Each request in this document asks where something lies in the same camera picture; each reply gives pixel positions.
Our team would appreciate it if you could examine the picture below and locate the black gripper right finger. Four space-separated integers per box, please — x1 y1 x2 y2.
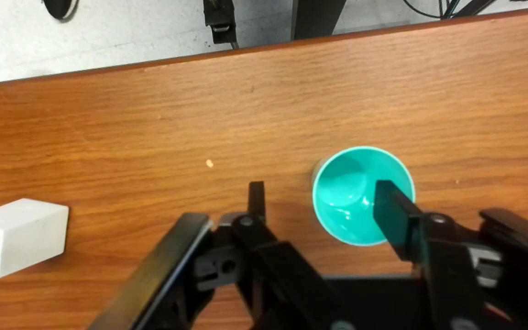
372 178 528 330

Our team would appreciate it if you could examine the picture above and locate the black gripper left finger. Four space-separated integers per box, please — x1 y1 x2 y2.
87 179 351 330

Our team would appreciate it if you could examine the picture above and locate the teal plastic cup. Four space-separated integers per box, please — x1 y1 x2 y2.
309 145 417 249

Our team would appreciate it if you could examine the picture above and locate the white box with silver cap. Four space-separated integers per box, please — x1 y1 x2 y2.
0 196 71 282

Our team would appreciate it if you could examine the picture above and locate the black rounded object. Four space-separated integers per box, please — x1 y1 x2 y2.
42 0 80 22

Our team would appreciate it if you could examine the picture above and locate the thin black cable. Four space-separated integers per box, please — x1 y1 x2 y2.
403 0 498 20

